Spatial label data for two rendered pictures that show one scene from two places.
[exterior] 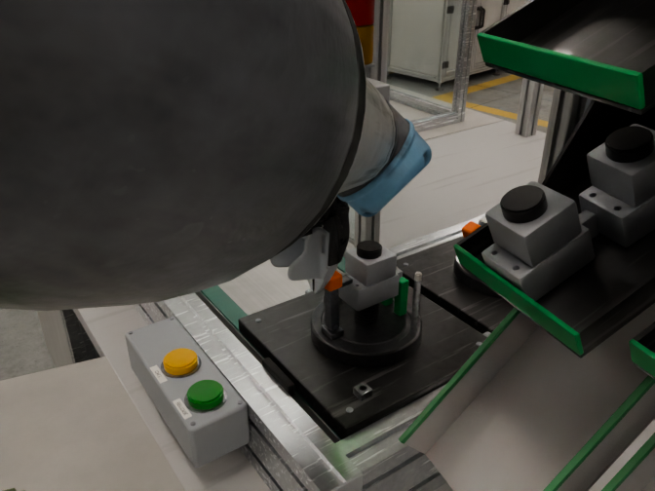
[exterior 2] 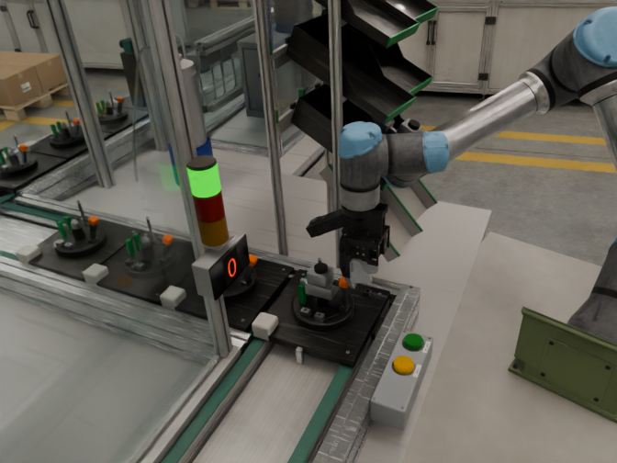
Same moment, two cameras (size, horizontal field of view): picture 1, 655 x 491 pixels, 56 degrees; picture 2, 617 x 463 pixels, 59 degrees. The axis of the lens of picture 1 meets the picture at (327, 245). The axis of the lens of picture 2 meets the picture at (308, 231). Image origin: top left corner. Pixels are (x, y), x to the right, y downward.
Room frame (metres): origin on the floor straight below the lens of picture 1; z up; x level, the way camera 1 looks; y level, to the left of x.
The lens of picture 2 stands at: (1.09, 0.76, 1.81)
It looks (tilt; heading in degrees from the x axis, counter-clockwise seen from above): 34 degrees down; 242
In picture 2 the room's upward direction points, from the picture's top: 4 degrees counter-clockwise
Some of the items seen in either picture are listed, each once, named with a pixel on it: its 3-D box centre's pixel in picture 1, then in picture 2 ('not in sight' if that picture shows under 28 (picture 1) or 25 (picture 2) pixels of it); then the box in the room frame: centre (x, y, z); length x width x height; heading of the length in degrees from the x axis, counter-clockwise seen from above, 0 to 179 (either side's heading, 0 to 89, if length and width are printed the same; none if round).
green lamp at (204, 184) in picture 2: not in sight; (204, 177); (0.86, -0.04, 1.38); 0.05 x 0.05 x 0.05
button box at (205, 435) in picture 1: (183, 384); (402, 376); (0.58, 0.18, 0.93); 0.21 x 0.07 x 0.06; 35
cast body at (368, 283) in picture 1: (374, 269); (317, 277); (0.64, -0.06, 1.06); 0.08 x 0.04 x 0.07; 125
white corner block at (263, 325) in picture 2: not in sight; (264, 326); (0.77, -0.07, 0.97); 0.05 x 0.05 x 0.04; 35
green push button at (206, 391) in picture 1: (206, 396); (413, 343); (0.52, 0.14, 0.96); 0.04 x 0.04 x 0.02
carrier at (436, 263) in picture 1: (505, 247); (226, 270); (0.78, -0.26, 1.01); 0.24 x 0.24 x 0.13; 35
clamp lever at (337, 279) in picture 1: (337, 298); (341, 291); (0.61, -0.01, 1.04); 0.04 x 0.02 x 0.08; 125
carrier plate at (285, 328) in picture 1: (366, 338); (323, 312); (0.63, -0.05, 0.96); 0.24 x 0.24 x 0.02; 35
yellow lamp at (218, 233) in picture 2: (355, 43); (213, 227); (0.86, -0.04, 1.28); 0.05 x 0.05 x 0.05
